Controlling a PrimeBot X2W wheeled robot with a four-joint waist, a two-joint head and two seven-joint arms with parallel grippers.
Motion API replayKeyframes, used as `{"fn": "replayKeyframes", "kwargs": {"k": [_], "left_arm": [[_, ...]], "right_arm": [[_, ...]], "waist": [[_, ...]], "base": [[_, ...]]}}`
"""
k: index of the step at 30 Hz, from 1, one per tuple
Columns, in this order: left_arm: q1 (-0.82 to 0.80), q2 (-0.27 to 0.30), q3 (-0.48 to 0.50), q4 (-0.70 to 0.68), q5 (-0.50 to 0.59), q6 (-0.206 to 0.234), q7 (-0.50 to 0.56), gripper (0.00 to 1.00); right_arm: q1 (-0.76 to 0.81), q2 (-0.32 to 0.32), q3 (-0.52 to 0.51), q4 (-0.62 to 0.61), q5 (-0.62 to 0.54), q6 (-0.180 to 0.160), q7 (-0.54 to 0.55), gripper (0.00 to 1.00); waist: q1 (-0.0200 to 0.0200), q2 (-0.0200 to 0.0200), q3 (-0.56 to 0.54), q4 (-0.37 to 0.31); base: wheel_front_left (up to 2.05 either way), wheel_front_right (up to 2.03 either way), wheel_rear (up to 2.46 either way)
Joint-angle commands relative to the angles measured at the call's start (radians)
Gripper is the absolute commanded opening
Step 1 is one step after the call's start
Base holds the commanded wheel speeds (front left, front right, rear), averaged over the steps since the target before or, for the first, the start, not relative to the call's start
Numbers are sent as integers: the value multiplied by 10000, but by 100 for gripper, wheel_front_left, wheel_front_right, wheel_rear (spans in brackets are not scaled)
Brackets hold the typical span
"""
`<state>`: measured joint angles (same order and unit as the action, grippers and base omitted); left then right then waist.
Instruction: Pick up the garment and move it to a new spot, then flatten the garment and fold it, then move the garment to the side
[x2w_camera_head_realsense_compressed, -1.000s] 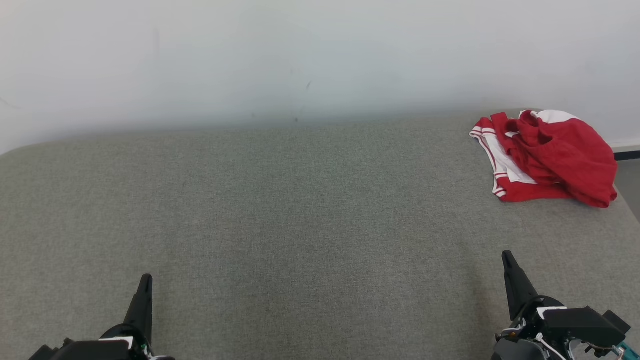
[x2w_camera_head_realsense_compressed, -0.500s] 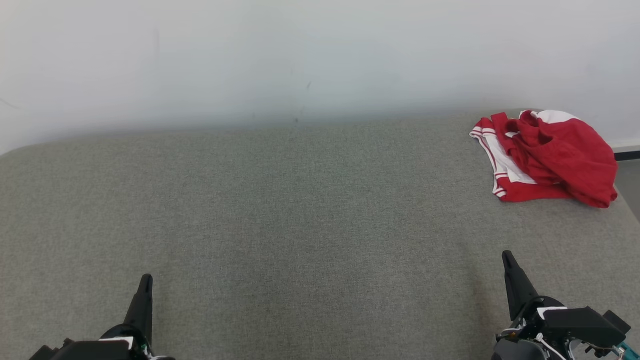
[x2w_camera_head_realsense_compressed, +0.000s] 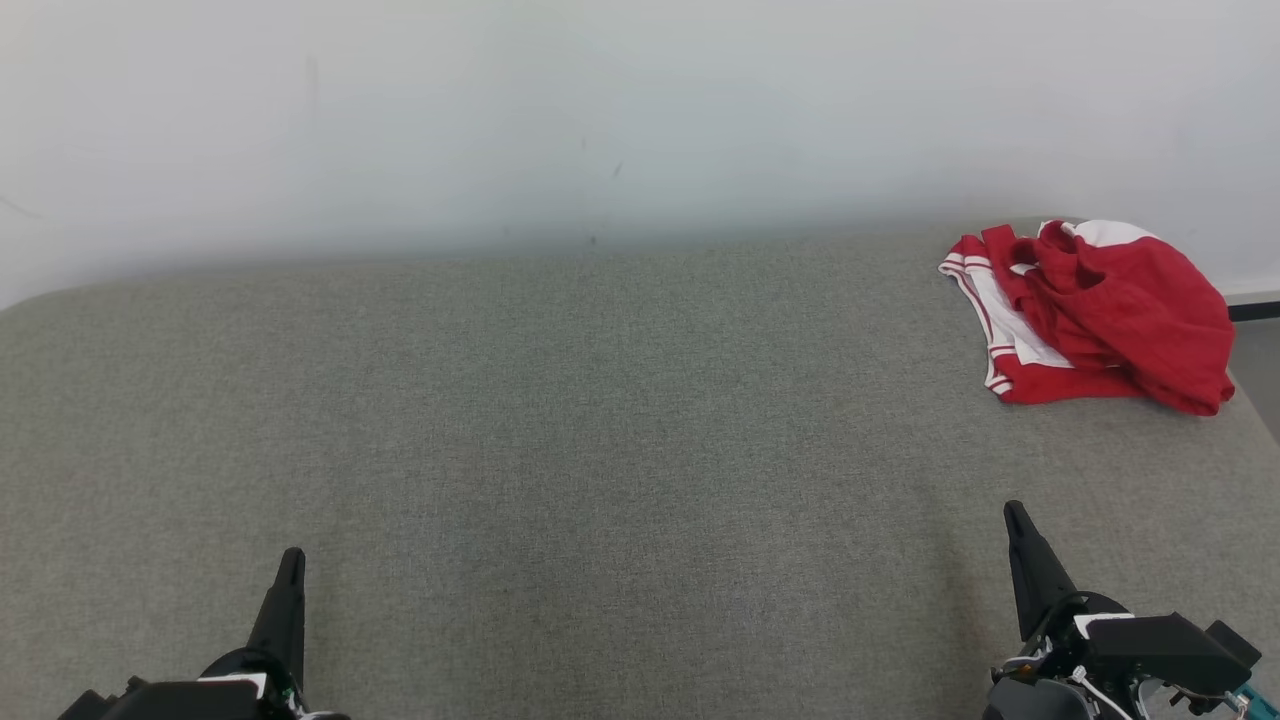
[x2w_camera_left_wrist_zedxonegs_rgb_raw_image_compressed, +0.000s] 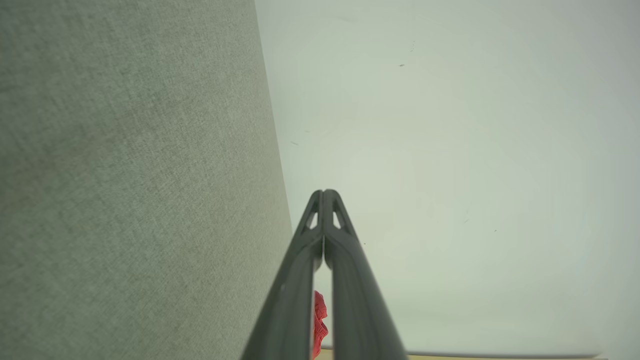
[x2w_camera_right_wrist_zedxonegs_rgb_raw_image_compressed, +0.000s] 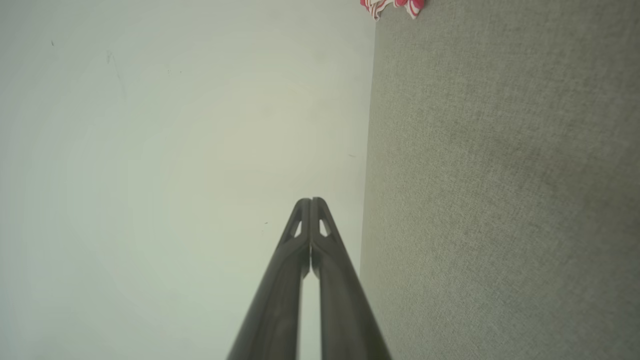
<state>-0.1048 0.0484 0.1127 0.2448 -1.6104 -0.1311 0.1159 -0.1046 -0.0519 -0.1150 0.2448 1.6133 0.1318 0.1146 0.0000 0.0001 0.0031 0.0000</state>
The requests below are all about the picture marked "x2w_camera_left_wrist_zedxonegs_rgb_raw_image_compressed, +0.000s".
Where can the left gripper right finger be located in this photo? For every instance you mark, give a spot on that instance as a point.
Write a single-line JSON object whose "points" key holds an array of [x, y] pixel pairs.
{"points": [[357, 310]]}

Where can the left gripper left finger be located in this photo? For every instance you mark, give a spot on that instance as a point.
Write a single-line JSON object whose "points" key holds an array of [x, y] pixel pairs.
{"points": [[290, 310]]}

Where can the red shorts white stripe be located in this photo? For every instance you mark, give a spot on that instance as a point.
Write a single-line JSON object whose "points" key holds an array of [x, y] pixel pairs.
{"points": [[320, 320]]}

